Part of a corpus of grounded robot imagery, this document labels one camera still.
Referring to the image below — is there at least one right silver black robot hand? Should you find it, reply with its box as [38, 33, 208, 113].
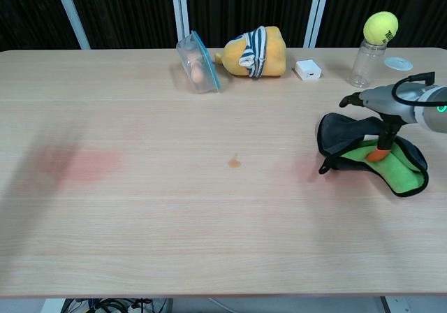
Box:
[339, 84, 420, 163]

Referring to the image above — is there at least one clear plastic bottle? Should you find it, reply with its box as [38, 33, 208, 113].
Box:
[347, 37, 388, 89]

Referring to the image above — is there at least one white round lid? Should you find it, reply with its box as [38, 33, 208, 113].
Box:
[383, 56, 414, 72]

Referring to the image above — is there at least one yellow tennis ball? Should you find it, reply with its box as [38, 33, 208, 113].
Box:
[362, 10, 400, 45]

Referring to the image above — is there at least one white charger cube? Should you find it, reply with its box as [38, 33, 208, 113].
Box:
[294, 59, 323, 82]

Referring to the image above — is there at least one yellow striped plush toy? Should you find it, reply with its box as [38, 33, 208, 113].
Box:
[214, 25, 288, 80]

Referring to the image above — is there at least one orange food piece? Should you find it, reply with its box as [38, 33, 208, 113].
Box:
[186, 45, 204, 84]

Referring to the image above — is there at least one clear container blue lid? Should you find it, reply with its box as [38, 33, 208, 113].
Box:
[175, 30, 222, 95]

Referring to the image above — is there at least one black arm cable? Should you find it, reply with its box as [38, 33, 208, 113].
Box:
[391, 71, 447, 105]

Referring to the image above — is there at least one white partition post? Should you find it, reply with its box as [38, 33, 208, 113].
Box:
[51, 0, 92, 51]
[302, 0, 332, 49]
[169, 0, 191, 49]

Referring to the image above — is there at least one floor cable bundle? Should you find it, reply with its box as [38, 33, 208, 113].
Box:
[61, 297, 173, 313]

